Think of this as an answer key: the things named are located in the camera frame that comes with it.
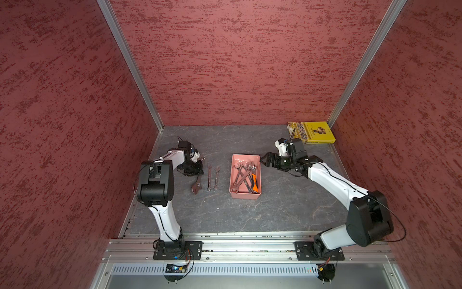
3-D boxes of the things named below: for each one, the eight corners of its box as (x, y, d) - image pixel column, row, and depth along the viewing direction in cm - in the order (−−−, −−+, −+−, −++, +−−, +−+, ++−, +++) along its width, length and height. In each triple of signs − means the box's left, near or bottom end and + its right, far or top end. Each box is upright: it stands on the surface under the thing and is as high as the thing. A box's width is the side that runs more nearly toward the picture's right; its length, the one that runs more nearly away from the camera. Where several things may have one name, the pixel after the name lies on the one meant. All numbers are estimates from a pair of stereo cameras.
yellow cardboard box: (291, 144, 114) (293, 140, 111) (286, 125, 126) (287, 120, 122) (333, 144, 115) (336, 140, 111) (324, 125, 126) (327, 121, 123)
